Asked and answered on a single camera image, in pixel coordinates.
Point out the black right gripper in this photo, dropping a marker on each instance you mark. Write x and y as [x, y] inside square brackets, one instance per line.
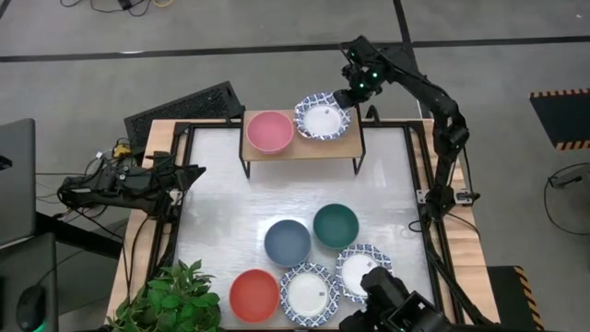
[364, 83]

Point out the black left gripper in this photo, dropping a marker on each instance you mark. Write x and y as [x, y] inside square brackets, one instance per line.
[173, 180]

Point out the blue patterned white bowl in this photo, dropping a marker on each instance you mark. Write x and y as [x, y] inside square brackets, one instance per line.
[322, 121]
[308, 295]
[355, 267]

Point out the pink bowl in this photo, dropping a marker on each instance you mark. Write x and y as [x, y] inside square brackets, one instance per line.
[269, 131]

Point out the blue-grey bowl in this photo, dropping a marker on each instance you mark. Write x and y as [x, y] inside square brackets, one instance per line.
[287, 243]

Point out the dark green bowl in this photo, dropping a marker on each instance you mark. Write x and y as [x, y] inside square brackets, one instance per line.
[336, 226]

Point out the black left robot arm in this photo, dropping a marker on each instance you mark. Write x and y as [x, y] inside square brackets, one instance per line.
[115, 189]

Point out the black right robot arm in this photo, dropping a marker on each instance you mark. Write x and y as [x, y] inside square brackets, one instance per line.
[442, 120]

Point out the wooden shelf with black legs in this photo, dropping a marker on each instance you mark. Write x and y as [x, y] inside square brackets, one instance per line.
[304, 150]

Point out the small black hook clamp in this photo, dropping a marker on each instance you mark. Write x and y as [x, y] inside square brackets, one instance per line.
[372, 114]

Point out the black perforated panel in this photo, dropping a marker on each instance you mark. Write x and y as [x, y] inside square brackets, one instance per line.
[184, 110]

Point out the yellow plug connector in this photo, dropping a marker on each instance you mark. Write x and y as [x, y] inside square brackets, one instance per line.
[121, 150]

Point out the green leafy plant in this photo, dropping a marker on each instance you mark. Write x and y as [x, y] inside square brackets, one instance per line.
[170, 299]

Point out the orange-red bowl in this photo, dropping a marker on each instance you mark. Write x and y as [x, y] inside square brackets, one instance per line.
[254, 296]

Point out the black computer mouse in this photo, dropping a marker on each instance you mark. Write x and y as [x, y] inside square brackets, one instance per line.
[31, 309]

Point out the black mat with hazard stripes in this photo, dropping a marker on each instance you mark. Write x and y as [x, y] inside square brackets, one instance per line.
[564, 117]
[511, 295]

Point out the grey floor device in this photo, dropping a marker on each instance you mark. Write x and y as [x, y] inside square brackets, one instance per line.
[569, 180]

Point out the white mounting bracket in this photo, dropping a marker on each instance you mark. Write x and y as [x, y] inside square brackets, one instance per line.
[462, 197]

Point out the black metal table frame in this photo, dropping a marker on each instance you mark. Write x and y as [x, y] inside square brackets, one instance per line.
[431, 258]

